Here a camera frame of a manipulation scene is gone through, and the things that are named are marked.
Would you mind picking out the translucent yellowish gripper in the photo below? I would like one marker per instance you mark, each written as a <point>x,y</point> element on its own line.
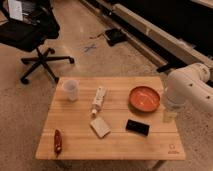
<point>169,115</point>

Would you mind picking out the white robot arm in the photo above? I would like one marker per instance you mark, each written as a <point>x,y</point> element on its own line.
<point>187,84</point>

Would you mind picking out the orange bowl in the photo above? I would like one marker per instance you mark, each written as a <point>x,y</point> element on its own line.
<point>144,98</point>

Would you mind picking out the black smartphone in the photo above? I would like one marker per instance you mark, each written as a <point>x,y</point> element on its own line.
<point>137,127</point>

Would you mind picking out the wooden table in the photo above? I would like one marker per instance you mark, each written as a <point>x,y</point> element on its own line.
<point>80,142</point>

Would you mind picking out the white rectangular box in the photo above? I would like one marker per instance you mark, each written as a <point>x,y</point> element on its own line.
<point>100,127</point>

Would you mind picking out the white tube bottle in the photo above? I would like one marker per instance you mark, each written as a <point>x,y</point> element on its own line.
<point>98,100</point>

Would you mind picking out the black object on floor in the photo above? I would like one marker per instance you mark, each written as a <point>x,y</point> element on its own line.
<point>115,36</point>

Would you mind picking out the white plastic cup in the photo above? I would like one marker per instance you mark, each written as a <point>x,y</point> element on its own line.
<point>70,87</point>

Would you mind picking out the red pocket knife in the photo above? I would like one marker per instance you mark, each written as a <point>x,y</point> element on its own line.
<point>57,142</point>

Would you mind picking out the black office chair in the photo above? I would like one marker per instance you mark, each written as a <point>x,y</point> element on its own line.
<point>30,36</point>

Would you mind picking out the white paper on chair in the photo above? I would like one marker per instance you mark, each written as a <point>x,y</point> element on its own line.
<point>15,9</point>

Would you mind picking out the long white baseboard rail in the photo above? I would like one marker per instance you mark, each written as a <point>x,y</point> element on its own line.
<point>180,31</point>

